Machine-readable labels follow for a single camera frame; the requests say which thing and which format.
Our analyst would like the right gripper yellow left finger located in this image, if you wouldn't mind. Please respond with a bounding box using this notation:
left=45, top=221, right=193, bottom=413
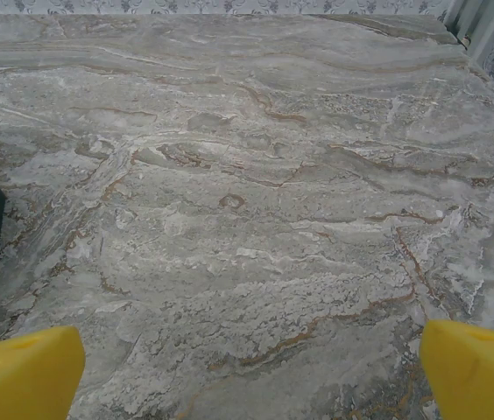
left=0, top=325, right=87, bottom=420

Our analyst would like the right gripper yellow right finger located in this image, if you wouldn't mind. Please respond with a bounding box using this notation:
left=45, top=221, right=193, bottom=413
left=418, top=318, right=494, bottom=420

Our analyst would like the aluminium corner frame post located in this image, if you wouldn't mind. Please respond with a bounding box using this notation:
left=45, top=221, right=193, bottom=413
left=441, top=0, right=494, bottom=58

